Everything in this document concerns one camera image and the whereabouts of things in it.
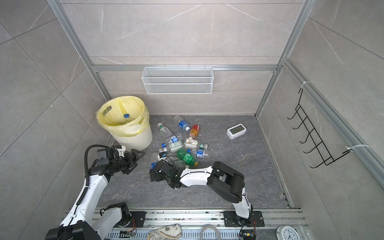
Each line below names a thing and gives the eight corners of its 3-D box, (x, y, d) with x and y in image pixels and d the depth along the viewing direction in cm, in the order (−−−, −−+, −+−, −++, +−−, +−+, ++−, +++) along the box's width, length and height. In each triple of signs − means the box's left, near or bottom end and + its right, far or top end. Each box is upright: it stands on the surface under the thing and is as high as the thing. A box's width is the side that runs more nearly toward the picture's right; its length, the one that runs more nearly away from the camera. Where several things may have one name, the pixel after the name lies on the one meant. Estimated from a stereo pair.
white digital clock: (230, 140, 107) (232, 136, 103) (224, 132, 112) (225, 128, 108) (246, 133, 111) (248, 129, 108) (239, 126, 116) (240, 122, 112)
